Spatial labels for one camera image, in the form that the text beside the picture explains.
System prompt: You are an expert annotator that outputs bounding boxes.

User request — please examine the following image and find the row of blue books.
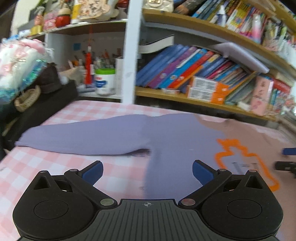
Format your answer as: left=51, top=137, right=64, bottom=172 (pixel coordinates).
left=135, top=44, right=233, bottom=91

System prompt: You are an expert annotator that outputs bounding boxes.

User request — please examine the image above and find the lower orange white box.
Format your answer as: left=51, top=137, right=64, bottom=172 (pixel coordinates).
left=187, top=87, right=225, bottom=104

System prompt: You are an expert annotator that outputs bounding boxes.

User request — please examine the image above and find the red hanging tassel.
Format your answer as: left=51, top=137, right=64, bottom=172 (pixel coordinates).
left=85, top=45, right=92, bottom=85

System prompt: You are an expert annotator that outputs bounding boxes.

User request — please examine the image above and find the white green-lid jar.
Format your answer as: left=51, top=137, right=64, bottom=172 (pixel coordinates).
left=94, top=68, right=116, bottom=96

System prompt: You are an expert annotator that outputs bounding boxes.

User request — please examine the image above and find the wooden bookshelf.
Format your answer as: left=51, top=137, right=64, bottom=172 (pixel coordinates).
left=121, top=1, right=295, bottom=121

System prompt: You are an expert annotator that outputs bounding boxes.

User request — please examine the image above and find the purple and mauve sweater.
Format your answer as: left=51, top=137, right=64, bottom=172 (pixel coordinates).
left=14, top=112, right=280, bottom=200

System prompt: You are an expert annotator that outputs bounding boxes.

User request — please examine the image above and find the pink sticker cylinder container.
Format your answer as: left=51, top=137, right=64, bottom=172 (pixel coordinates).
left=250, top=74, right=273, bottom=116

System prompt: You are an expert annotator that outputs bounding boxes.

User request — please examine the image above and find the white quilted handbag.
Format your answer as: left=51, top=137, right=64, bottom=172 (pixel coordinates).
left=142, top=0, right=174, bottom=13

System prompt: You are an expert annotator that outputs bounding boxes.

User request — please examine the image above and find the pink checkered table mat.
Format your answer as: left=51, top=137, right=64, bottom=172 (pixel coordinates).
left=0, top=99, right=296, bottom=241

